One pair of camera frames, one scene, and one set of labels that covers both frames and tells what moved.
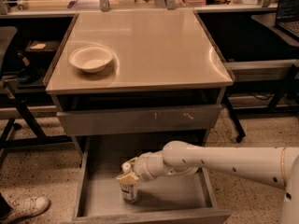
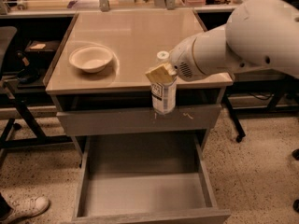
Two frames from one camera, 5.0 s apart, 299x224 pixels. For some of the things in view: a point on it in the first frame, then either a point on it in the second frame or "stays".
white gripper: x=144 y=168 to x=181 y=59
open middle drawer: x=185 y=198 stays
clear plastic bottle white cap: x=129 y=190 to x=163 y=94
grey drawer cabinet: x=137 y=74 stays
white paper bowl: x=92 y=58 stays
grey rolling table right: x=270 y=86 stays
